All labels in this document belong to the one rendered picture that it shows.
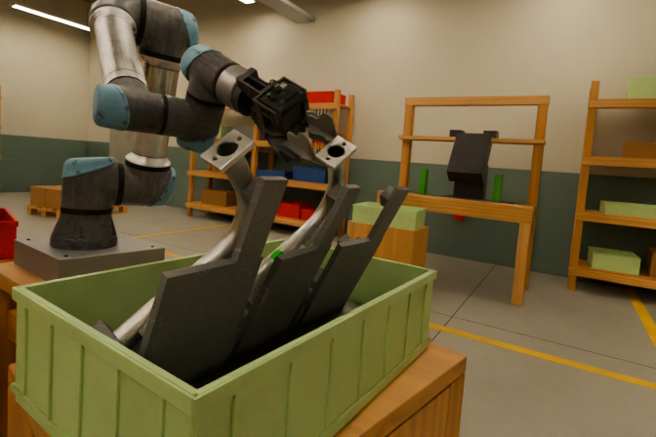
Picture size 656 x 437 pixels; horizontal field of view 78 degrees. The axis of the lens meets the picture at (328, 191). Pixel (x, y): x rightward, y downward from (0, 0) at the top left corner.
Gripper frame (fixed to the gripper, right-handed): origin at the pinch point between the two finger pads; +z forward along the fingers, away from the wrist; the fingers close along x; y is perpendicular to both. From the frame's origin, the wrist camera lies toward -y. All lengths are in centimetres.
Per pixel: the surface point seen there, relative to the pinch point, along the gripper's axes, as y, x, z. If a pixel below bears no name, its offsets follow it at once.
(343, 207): -4.7, -4.1, 5.2
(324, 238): -8.3, -9.0, 5.3
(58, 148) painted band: -648, -3, -885
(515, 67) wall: -287, 427, -79
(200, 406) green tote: 11.0, -35.4, 15.4
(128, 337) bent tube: 2.4, -37.6, 0.3
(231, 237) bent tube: 2.0, -20.8, -0.6
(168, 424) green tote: 7.6, -38.9, 13.3
